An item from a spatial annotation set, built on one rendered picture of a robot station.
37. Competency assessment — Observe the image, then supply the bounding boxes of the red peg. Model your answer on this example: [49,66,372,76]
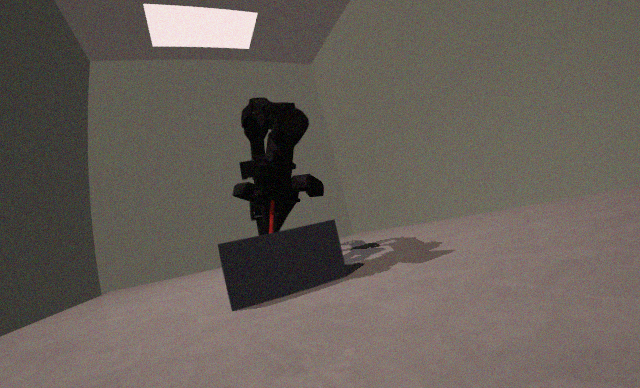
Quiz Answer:
[269,200,274,233]

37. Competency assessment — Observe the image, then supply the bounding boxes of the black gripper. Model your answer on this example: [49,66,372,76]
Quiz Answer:
[232,151,324,233]

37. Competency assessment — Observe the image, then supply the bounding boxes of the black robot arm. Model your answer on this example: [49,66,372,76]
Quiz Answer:
[239,97,309,235]

